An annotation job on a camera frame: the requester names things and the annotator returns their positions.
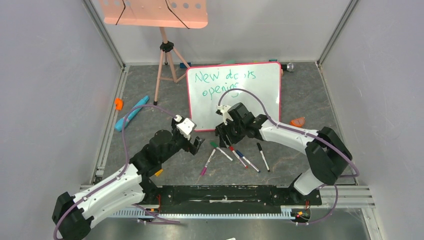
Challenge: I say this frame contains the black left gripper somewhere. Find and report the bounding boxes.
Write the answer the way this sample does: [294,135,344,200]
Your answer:
[159,119,205,163]

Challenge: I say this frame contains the green marker pen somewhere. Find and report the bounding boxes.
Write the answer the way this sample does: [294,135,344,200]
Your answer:
[210,141,233,161]

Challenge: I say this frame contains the pink framed whiteboard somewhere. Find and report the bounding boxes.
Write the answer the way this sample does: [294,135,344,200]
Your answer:
[186,61,282,132]

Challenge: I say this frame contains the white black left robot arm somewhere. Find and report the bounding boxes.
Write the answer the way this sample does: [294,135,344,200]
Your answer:
[52,115,204,240]

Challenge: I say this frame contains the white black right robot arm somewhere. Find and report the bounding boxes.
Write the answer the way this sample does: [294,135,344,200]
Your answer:
[215,102,353,204]

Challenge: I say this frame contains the red marker pen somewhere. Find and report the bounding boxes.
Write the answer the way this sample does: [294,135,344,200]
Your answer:
[228,145,248,169]

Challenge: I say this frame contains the blue marker pen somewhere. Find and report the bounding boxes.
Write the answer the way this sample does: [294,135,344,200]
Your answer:
[235,150,261,173]

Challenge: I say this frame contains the black marker pen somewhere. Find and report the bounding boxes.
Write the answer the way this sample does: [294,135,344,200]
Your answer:
[256,142,271,173]

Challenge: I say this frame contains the purple marker pen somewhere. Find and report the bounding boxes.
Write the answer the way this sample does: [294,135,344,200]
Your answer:
[200,148,216,176]

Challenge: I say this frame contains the yellow orange stepped block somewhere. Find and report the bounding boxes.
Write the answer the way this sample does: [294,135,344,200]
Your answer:
[154,169,164,177]

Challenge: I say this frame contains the large cyan toy marker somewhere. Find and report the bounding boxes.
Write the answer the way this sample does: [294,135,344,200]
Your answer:
[114,95,150,132]

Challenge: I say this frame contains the blue block behind stand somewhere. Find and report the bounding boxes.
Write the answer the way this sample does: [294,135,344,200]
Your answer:
[179,62,192,69]

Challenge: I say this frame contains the teal cylinder toy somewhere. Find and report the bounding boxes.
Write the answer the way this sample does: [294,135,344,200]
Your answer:
[221,60,236,65]

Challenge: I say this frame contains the orange half-round block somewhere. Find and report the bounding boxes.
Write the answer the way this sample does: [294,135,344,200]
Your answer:
[290,117,306,128]

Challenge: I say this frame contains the black flashlight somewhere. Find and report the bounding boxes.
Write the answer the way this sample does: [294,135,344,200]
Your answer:
[280,62,294,73]

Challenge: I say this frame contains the pink music stand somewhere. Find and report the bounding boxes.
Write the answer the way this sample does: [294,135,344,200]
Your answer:
[99,0,208,105]

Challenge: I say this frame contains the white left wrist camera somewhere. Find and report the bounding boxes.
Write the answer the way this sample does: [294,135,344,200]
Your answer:
[173,114,197,140]

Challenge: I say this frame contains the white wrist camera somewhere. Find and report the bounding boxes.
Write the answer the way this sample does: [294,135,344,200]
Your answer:
[173,114,197,140]
[216,105,233,125]

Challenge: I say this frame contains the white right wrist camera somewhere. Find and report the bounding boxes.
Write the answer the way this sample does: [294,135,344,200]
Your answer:
[216,105,233,125]

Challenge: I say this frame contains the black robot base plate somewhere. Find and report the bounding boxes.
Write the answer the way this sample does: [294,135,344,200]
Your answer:
[140,185,322,215]

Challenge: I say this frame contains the orange block at left rail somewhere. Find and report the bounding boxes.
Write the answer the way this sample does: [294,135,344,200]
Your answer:
[114,98,124,111]

